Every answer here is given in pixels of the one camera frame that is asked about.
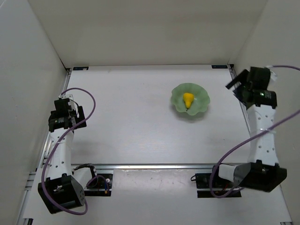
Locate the green glass fruit bowl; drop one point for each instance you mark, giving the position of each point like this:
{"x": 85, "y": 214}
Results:
{"x": 200, "y": 103}

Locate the left blue corner label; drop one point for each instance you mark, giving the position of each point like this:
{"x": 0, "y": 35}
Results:
{"x": 80, "y": 68}

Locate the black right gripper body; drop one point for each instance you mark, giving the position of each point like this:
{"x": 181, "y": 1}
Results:
{"x": 237, "y": 79}

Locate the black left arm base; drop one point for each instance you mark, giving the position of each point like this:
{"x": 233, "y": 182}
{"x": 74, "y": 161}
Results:
{"x": 93, "y": 183}

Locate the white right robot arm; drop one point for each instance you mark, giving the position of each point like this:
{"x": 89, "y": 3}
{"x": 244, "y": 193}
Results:
{"x": 261, "y": 171}

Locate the right blue corner label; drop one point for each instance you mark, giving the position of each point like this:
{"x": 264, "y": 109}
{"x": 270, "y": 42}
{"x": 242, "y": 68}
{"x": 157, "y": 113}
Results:
{"x": 219, "y": 66}

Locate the aluminium front frame rail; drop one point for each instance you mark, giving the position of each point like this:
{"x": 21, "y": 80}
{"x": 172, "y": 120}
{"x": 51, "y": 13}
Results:
{"x": 151, "y": 166}

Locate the yellow fake pear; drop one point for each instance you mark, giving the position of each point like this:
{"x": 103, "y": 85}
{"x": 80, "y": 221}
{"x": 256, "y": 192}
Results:
{"x": 188, "y": 99}

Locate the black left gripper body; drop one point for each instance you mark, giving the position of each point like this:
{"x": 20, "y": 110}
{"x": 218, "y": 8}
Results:
{"x": 79, "y": 117}

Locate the blue corner label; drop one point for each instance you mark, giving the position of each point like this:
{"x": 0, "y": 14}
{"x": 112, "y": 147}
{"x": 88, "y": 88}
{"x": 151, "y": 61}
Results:
{"x": 80, "y": 68}
{"x": 219, "y": 66}

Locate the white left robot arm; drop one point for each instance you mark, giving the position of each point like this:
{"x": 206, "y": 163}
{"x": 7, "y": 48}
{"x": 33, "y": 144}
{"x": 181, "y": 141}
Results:
{"x": 59, "y": 190}

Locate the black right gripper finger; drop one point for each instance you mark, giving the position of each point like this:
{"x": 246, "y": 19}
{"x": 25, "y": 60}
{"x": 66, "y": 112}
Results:
{"x": 240, "y": 78}
{"x": 238, "y": 93}

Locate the aluminium side frame rail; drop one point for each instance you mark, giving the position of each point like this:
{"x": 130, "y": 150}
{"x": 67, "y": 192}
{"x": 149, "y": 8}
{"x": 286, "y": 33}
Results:
{"x": 39, "y": 106}

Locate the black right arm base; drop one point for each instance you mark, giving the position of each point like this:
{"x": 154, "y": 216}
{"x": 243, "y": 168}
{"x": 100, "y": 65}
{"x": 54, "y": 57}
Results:
{"x": 220, "y": 186}

